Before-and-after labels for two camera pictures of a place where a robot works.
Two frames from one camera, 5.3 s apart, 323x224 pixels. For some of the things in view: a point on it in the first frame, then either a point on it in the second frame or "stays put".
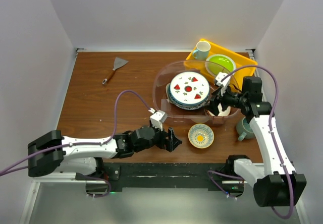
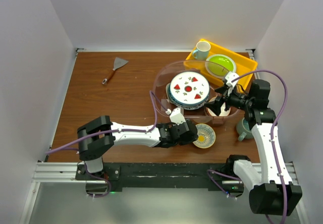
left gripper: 170,144 to 189,140
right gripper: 212,106 stays put
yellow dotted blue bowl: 201,135 stays put
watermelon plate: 189,88 stays put
